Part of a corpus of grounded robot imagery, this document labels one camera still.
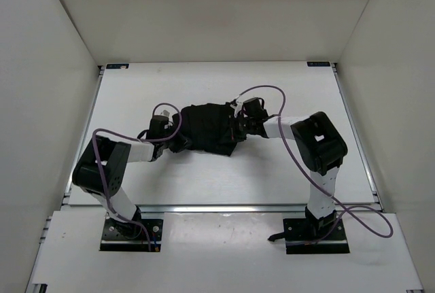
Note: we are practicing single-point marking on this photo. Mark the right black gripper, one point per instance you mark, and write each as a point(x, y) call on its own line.
point(243, 136)

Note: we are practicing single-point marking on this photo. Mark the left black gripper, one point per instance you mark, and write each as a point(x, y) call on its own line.
point(183, 143)

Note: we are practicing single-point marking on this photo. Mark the black skirt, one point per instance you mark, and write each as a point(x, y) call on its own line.
point(210, 128)

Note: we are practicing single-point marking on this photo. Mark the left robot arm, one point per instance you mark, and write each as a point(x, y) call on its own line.
point(101, 167)

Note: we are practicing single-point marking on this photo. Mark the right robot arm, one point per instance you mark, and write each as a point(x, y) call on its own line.
point(320, 145)

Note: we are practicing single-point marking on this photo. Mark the right blue table sticker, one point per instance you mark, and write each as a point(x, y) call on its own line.
point(318, 64)

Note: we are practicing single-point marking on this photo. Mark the blue table sticker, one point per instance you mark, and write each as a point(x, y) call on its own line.
point(117, 66)
point(318, 64)

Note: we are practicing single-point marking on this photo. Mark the left blue table sticker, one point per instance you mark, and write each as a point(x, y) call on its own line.
point(117, 66)

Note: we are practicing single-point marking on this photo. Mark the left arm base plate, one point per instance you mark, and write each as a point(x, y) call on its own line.
point(125, 237)

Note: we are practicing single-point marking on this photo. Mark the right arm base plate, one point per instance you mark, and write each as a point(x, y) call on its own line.
point(303, 236)

